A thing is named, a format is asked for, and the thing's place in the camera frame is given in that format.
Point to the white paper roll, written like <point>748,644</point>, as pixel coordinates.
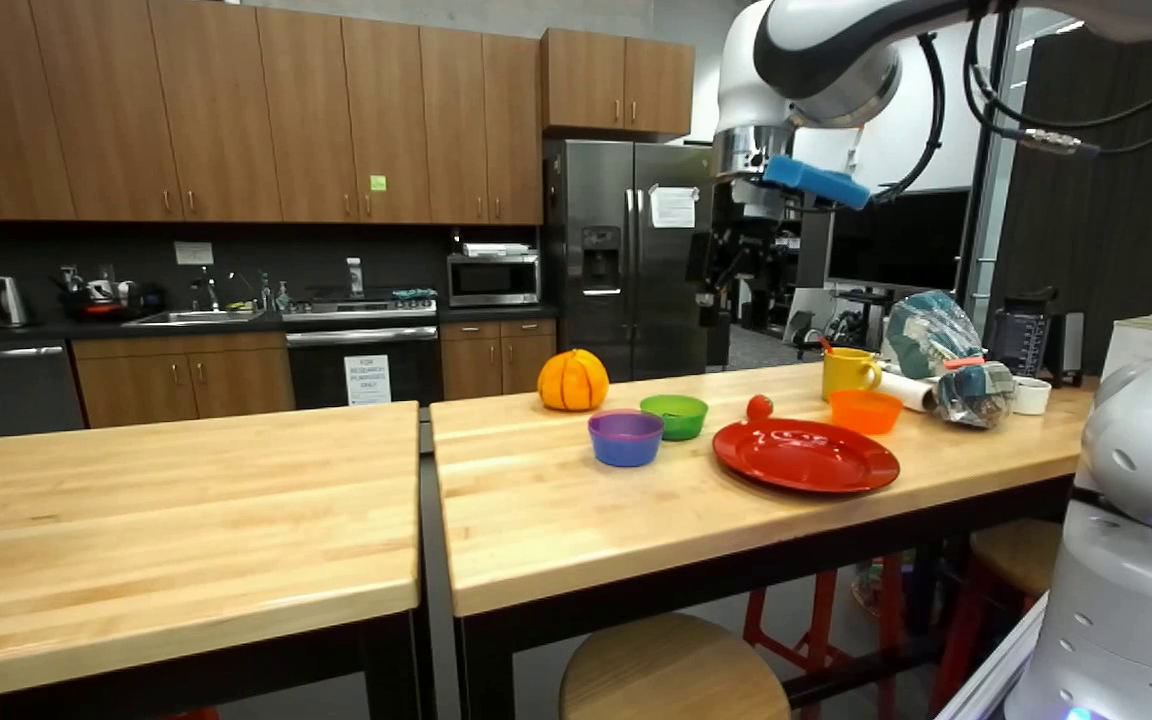
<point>906,391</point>

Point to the wooden cabinet above refrigerator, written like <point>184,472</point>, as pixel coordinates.
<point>617,83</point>

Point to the clear plastic bag of food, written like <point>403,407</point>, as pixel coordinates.
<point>939,349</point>

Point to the red metal stool legs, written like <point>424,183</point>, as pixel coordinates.
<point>818,624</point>

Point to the orange plastic bowl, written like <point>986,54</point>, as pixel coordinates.
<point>867,414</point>

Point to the silver microwave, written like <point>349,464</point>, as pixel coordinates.
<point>492,282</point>

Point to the stainless steel refrigerator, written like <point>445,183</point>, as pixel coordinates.
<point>629,265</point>

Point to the yellow mug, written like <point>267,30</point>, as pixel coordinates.
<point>851,375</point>

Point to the green plastic bowl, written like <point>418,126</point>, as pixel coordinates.
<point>672,414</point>

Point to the red pot on counter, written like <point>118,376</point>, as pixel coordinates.
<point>99,300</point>

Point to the round wooden stool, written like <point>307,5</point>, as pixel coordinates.
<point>669,670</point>

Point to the kitchen sink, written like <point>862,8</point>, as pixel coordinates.
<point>184,323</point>

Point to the orange pumpkin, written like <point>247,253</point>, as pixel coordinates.
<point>575,382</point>

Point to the white box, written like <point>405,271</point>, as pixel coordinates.
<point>1140,344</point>

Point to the red plate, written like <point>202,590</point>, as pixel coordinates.
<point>804,456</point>

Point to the purple plastic bowl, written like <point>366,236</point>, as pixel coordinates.
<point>626,441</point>

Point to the black oven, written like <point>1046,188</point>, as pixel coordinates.
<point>322,367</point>

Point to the white wall outlet plate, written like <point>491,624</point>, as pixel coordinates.
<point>194,253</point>

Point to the wooden table holding dishes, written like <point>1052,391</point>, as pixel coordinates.
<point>603,520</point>

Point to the long wooden upper cabinets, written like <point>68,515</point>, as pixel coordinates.
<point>230,112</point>

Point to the wide wooden lower cabinet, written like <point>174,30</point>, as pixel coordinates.
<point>180,376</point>

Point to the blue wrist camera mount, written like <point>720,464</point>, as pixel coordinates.
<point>818,183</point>

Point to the small red toy fruit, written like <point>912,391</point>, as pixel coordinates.
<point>758,410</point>

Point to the empty wooden table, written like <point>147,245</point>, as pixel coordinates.
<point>163,534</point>

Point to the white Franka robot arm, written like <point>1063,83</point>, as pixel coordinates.
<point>1138,600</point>

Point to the wooden stool with red legs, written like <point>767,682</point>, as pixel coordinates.
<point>1019,552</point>

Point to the silver kettle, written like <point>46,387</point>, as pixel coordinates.
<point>8,300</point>

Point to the white paper on oven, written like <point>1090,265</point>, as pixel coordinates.
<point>370,376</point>

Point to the narrow wooden lower cabinet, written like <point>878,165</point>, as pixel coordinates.
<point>497,356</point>

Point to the black dishwasher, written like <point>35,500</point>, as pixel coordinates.
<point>1,391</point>

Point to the white soap bottle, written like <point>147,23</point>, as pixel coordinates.
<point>357,276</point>

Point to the white paper on refrigerator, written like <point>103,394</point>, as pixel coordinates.
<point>672,209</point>

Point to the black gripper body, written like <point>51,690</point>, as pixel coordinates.
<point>763,197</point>

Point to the green sticky note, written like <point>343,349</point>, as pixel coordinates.
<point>378,185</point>

